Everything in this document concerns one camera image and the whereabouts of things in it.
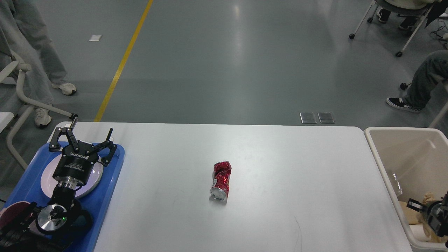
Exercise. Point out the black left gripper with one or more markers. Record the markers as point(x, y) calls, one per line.
point(77, 162)

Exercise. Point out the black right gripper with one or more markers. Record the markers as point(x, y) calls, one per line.
point(437, 213)

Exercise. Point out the brown paper bag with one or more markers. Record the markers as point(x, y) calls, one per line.
point(413, 217)

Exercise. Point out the aluminium foil sheet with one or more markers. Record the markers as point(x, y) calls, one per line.
point(396, 184)

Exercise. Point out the brown paper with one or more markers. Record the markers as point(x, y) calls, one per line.
point(429, 196)

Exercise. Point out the pink plate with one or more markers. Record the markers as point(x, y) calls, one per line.
point(48, 183)

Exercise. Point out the pink mug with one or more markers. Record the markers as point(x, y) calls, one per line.
point(19, 216)

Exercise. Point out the crushed red soda can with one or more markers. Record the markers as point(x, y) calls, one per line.
point(220, 187)

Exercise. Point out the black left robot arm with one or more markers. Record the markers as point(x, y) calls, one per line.
point(60, 202)

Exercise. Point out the green plate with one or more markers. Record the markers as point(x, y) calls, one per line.
point(88, 188)

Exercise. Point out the beige plastic bin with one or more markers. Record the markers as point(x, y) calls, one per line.
point(418, 156)

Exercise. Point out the blue plastic tray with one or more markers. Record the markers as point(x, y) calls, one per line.
point(96, 202)

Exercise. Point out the dark blue mug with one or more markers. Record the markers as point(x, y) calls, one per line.
point(78, 224)

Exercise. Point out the white chair base far right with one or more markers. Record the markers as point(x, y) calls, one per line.
point(440, 115)

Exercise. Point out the grey office chair left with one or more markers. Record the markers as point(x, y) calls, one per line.
point(13, 99)

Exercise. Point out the white side table corner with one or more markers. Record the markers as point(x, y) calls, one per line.
point(5, 119)

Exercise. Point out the person in grey trousers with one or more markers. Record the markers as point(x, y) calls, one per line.
point(26, 34)

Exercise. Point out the person in blue jeans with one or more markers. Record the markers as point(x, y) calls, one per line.
point(432, 71)

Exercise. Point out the metal floor socket plates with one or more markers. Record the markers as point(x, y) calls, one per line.
point(314, 118)

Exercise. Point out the person in black seated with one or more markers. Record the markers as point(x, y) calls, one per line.
point(438, 9)

